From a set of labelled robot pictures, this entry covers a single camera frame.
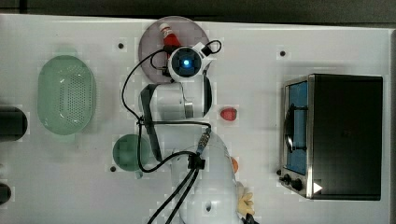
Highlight green metal mug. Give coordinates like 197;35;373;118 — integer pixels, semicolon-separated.
112;134;151;179

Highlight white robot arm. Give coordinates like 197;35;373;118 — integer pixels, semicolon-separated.
140;43;242;224

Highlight black toaster oven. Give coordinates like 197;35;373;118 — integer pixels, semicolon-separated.
276;74;383;201

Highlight black cylinder cup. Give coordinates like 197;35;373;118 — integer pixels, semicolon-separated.
0;183;12;205

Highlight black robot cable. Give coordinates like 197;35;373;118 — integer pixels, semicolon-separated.
120;39;223;224

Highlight red ketchup bottle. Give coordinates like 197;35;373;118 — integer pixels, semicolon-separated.
159;23;181;47

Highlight red green toy strawberry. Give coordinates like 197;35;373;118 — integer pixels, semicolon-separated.
220;107;237;121

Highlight green perforated colander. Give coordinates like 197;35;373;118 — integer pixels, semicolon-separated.
37;55;95;135

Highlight orange toy fruit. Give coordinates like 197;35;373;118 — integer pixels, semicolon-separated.
231;157;239;173

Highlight peeled toy banana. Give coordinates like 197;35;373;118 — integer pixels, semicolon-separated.
236;182;255;217

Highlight purple oval plate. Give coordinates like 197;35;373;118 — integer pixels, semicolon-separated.
138;16;209;84

